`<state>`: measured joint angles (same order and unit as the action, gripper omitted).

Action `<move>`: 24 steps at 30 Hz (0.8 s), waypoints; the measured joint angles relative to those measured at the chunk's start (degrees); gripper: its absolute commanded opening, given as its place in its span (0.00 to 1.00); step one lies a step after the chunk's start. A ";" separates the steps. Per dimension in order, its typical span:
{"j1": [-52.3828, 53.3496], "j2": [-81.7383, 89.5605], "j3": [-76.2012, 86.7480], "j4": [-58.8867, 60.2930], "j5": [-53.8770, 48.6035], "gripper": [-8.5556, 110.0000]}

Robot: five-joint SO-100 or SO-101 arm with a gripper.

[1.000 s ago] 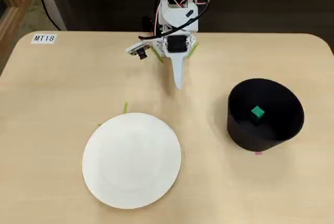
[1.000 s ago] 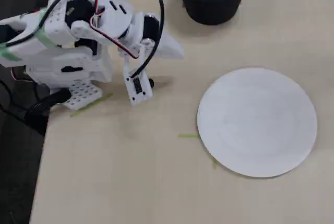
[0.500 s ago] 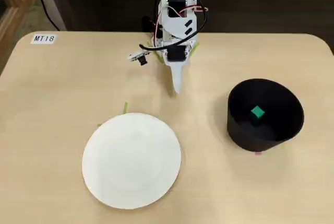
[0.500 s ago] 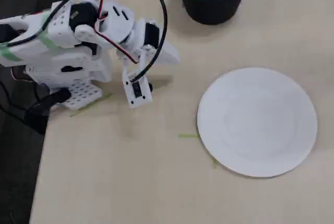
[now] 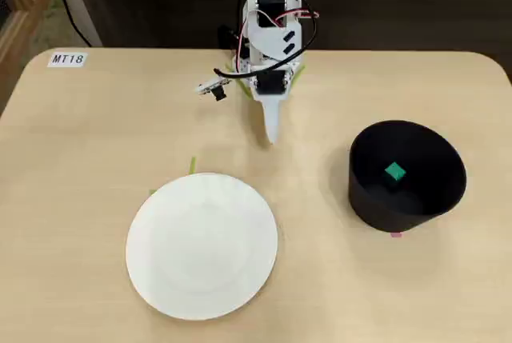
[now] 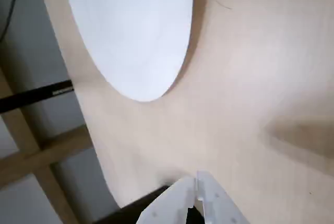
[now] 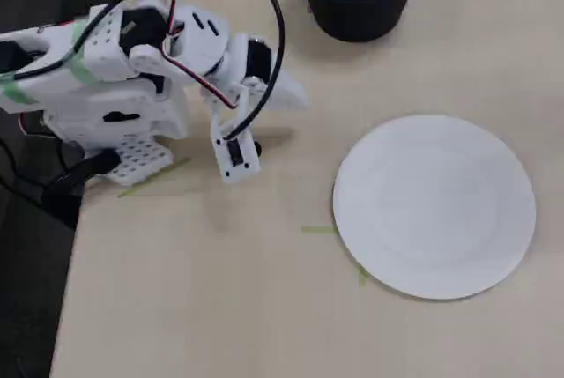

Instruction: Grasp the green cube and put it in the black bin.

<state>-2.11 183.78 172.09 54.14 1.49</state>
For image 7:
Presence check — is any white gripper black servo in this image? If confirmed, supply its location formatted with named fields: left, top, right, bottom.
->
left=200, top=32, right=309, bottom=122

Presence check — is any long green tape strip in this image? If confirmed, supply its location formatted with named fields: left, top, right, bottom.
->
left=117, top=156, right=191, bottom=199

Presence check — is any green tape wrap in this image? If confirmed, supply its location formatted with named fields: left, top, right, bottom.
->
left=68, top=16, right=100, bottom=85
left=0, top=80, right=40, bottom=106

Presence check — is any black table clamp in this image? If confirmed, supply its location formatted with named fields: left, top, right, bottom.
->
left=41, top=148, right=122, bottom=230

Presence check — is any white paper plate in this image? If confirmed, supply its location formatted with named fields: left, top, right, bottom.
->
left=332, top=114, right=538, bottom=301

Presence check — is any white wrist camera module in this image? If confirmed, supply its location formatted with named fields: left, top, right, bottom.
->
left=209, top=115, right=263, bottom=185

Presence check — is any red white servo wire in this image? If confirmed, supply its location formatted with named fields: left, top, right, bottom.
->
left=154, top=0, right=241, bottom=110

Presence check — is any white perforated base plate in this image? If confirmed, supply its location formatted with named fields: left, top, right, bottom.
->
left=107, top=137, right=175, bottom=186

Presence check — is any thin black cable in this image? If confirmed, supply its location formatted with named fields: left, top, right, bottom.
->
left=0, top=135, right=85, bottom=205

